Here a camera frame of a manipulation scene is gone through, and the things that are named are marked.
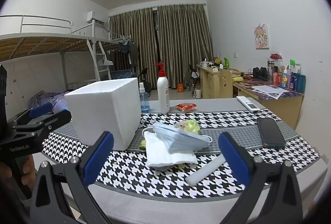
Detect blue plaid blanket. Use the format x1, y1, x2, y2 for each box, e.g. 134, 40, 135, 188
28, 90, 69, 116

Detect stack of blue face masks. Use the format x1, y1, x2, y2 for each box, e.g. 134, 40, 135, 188
142, 122, 213, 154

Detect houndstooth tablecloth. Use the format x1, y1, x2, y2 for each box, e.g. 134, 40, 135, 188
32, 97, 330, 224

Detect white foam tube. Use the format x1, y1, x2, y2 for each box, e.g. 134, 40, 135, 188
185, 155, 227, 186

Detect wooden chair with smiley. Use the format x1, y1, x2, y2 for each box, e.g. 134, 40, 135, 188
219, 68, 233, 98

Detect wall poster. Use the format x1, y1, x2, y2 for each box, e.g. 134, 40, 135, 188
254, 24, 270, 49

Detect dark hanging clothes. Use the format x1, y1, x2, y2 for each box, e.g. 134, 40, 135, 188
118, 41, 139, 72

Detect red snack packet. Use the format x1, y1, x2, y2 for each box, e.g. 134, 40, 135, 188
175, 102, 198, 112

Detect yellow foam net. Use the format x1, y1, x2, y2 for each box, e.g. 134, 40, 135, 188
139, 119, 201, 150

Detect black headphones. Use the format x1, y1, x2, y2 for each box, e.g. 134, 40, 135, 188
252, 67, 269, 81

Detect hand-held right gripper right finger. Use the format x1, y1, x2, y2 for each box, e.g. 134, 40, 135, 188
218, 132, 303, 224

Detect brown curtain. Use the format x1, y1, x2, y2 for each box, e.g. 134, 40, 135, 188
157, 4, 214, 85
109, 8, 159, 90

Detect blue spray bottle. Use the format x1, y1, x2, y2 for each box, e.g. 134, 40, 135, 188
138, 82, 151, 113

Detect white foam box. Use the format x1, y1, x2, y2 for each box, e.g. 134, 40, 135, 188
64, 77, 142, 151

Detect printed paper sheets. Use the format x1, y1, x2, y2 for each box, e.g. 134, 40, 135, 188
251, 85, 286, 100

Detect blue checked bedsheet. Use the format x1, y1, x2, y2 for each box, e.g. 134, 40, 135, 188
111, 70, 137, 80

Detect cluster of toiletry bottles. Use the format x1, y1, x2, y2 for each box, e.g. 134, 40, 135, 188
267, 53, 307, 94

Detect white tissue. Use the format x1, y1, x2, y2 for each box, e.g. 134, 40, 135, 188
143, 131, 198, 168

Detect person's left hand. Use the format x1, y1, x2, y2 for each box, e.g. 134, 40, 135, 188
22, 155, 37, 193

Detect wooden desk with drawers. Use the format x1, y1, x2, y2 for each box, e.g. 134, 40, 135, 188
196, 64, 241, 99

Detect white remote control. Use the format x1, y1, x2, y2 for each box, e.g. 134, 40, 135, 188
236, 96, 261, 113

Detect white metal bunk bed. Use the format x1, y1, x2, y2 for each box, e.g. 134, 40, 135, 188
0, 15, 112, 113
98, 30, 137, 85

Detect black phone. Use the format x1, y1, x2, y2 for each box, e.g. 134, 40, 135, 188
257, 117, 286, 148

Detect printed desk mat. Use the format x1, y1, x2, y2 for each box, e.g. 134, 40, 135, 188
233, 77, 302, 100

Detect white air conditioner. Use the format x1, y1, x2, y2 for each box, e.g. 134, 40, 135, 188
86, 11, 106, 25

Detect white bottle with red pump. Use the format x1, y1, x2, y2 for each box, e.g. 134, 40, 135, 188
154, 62, 170, 114

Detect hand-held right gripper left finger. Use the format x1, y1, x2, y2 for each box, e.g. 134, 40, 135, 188
29, 131, 114, 224

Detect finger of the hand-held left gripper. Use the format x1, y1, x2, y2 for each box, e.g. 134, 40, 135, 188
6, 102, 54, 125
12, 110, 72, 140

